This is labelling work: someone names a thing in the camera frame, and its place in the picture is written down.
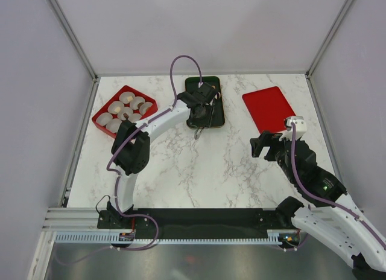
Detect aluminium frame rail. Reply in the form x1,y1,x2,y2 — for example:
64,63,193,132
42,206,102,231

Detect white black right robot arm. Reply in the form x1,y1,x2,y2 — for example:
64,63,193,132
250,131,385,279

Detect white slotted cable duct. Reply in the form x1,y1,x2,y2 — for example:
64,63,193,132
54,231,300,245

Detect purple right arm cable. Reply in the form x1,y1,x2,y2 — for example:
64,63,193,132
289,119,386,247

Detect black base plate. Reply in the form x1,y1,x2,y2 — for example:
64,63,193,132
97,208,296,239

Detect red box lid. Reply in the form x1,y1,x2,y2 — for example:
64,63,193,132
242,86,296,133

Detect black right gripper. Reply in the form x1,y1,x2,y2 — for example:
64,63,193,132
248,130,300,184

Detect red chocolate box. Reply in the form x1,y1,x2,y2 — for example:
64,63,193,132
92,85,158,138

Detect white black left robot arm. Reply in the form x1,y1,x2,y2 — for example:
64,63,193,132
97,82,221,229

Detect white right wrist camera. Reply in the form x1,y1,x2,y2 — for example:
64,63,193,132
279,116,307,141

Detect white paper cup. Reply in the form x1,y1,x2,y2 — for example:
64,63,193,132
128,113,142,122
106,118,122,133
107,101,124,115
130,96,145,110
119,92,135,104
118,107,133,121
139,101,153,115
96,112,113,126

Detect dark green tray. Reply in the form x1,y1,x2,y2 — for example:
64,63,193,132
186,76,225,129

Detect metal tongs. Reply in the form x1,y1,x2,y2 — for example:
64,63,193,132
194,92,219,140

